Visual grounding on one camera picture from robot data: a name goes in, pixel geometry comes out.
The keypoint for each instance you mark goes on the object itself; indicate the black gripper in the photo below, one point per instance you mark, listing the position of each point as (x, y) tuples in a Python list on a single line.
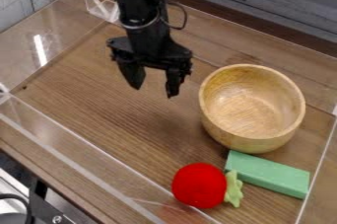
[(149, 47)]

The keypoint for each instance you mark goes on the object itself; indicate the red plush strawberry toy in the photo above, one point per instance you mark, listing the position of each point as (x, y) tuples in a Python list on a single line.
[(203, 186)]

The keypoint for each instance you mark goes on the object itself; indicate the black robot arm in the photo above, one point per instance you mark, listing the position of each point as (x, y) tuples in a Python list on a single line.
[(143, 10)]

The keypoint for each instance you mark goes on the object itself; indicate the light wooden bowl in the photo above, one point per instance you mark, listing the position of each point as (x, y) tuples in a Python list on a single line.
[(252, 107)]

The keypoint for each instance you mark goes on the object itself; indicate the green foam block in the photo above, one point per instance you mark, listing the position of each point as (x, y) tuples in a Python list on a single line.
[(271, 175)]

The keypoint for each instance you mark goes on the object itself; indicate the clear acrylic corner bracket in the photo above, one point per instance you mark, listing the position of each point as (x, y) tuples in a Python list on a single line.
[(105, 10)]

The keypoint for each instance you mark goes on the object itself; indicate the clear acrylic front wall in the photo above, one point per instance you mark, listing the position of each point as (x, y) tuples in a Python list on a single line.
[(107, 189)]

